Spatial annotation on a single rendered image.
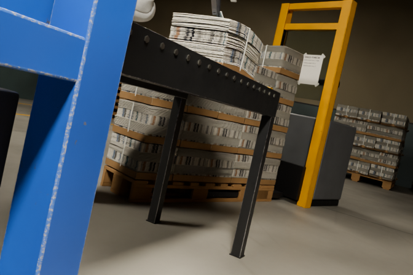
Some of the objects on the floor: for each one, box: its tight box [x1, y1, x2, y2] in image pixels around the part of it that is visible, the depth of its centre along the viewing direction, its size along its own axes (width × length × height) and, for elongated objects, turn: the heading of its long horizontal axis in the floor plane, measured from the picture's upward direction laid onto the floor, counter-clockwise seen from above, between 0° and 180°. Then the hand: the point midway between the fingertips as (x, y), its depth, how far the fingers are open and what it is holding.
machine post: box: [0, 0, 145, 275], centre depth 56 cm, size 9×9×155 cm
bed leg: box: [229, 115, 275, 259], centre depth 186 cm, size 6×6×68 cm
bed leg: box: [146, 96, 186, 224], centre depth 209 cm, size 6×6×68 cm
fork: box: [207, 189, 284, 198], centre depth 319 cm, size 10×105×4 cm, turn 50°
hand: (227, 10), depth 184 cm, fingers open, 13 cm apart
